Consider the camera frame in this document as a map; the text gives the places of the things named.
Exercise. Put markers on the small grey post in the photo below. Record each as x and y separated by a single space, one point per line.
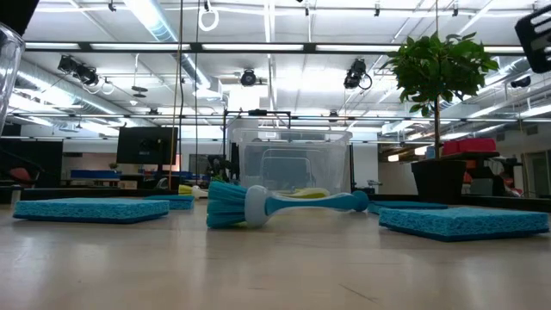
16 194

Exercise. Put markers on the deep clear plastic bin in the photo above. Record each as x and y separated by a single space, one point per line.
297 163

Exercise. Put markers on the black monitor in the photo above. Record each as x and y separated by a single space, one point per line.
146 146

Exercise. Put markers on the black ceiling spotlight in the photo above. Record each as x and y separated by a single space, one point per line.
355 73
521 82
77 71
248 77

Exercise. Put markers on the silver ventilation duct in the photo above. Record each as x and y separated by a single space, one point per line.
159 26

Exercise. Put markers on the black ceiling light rail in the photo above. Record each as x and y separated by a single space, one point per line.
312 47

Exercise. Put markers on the green leafy plant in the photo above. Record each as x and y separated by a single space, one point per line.
439 64

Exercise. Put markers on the yellow-green dish brush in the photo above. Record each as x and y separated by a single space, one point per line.
186 191
307 193

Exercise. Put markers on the blue dish brush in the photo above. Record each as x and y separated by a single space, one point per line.
232 204

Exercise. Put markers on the black plant pot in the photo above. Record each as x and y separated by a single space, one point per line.
439 181

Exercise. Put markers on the red storage box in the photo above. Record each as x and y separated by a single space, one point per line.
469 146

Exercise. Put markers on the blue scrub sponge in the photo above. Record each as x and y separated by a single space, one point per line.
409 205
462 221
90 208
176 201

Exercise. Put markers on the black gantry frame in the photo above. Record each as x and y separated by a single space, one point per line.
257 113

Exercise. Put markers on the blue cabinet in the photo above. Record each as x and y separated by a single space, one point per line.
94 174

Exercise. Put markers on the black aluminium table frame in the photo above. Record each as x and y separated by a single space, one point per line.
495 202

